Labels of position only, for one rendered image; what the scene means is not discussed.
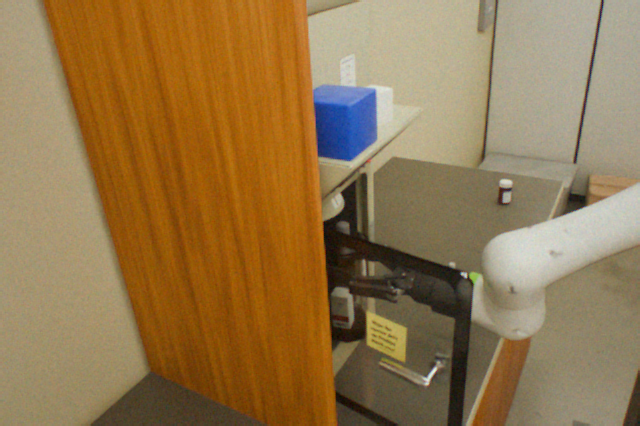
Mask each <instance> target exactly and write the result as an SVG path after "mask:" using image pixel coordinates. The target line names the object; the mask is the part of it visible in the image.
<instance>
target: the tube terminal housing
mask: <svg viewBox="0 0 640 426"><path fill-rule="evenodd" d="M307 22H308V36H309V49H310V64H311V78H312V90H314V89H316V88H318V87H320V86H322V85H324V84H327V85H340V86H341V84H340V63H339V59H342V58H344V57H346V56H348V54H350V53H353V52H355V72H356V87H366V86H369V85H371V81H370V32H369V0H358V1H355V2H351V3H348V4H344V5H341V6H337V7H334V8H330V9H327V10H324V11H320V12H317V13H312V14H309V15H307ZM359 171H360V172H355V174H354V175H353V176H352V177H350V178H349V179H348V180H347V181H345V184H344V185H343V186H342V187H341V188H339V187H338V188H337V189H336V190H335V192H333V193H331V194H330V195H329V196H328V197H326V198H325V199H324V200H322V202H321V203H322V208H323V207H324V206H325V205H327V204H328V203H329V202H330V201H331V200H332V199H334V198H335V197H336V196H337V195H338V194H339V193H341V192H342V191H343V190H344V189H345V188H346V187H348V186H349V185H350V184H351V183H352V181H354V180H355V179H356V191H357V217H358V232H361V233H363V234H365V235H366V236H367V237H368V239H369V241H370V238H369V223H370V222H371V221H372V220H373V221H374V217H373V168H372V159H371V160H370V163H368V162H367V163H366V164H365V167H364V168H363V167H361V168H360V169H359Z"/></svg>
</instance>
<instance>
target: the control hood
mask: <svg viewBox="0 0 640 426"><path fill-rule="evenodd" d="M423 111H424V109H423V107H417V106H407V105H396V104H393V121H391V122H389V123H387V124H384V125H382V126H379V127H378V140H377V141H375V142H374V143H373V144H372V145H370V146H369V147H368V148H367V149H365V150H364V151H363V152H361V153H360V154H359V155H358V156H356V157H355V158H354V159H353V160H351V161H345V160H339V159H333V158H326V157H320V156H318V161H319V175H320V189H321V201H322V200H323V199H324V198H325V197H326V196H328V195H329V194H330V193H331V192H332V191H333V190H334V189H335V188H336V187H338V186H339V185H340V184H341V183H342V181H343V180H344V179H345V178H346V177H348V176H349V175H350V174H351V173H352V172H354V171H355V170H356V169H357V168H358V167H360V166H361V165H362V164H363V163H364V162H366V161H367V160H368V159H369V158H370V157H372V156H373V155H374V154H375V153H378V152H379V151H380V150H381V149H382V148H384V147H385V146H386V145H387V144H388V143H389V144H390V142H391V141H393V140H394V138H395V139H396V138H397V137H398V136H399V135H400V134H401V133H402V132H403V131H405V130H406V129H407V128H408V127H409V126H410V125H411V124H412V123H414V122H415V121H416V120H417V119H418V117H419V116H420V115H421V114H422V113H423ZM389 144H388V145H389ZM388 145H387V146H388ZM387 146H386V147H387Z"/></svg>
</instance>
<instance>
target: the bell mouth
mask: <svg viewBox="0 0 640 426"><path fill-rule="evenodd" d="M343 207H344V200H343V198H342V195H341V194H340V193H339V194H338V195H337V196H336V197H335V198H334V199H332V200H331V201H330V202H329V203H328V204H327V205H325V206H324V207H323V208H322V217H323V221H326V220H328V219H330V218H332V217H334V216H336V215H337V214H338V213H340V212H341V210H342V209H343Z"/></svg>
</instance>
